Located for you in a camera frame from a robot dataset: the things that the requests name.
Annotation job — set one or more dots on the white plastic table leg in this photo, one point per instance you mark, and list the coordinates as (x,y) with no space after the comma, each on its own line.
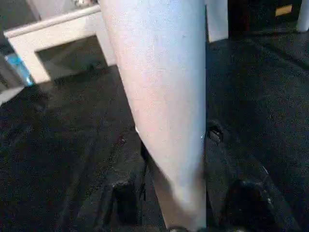
(169,84)
(303,14)

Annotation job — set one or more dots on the small tan label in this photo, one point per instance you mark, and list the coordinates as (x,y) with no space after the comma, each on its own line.
(283,10)

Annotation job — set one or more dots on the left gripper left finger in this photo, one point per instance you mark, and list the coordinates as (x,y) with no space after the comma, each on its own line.
(130,198)

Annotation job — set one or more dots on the black work mat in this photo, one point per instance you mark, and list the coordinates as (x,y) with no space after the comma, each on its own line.
(60,145)

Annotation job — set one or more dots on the white glass-door cabinet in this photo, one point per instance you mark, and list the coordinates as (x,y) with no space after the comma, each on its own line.
(60,31)

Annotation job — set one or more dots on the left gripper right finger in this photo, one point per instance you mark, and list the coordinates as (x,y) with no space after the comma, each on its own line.
(241,193)

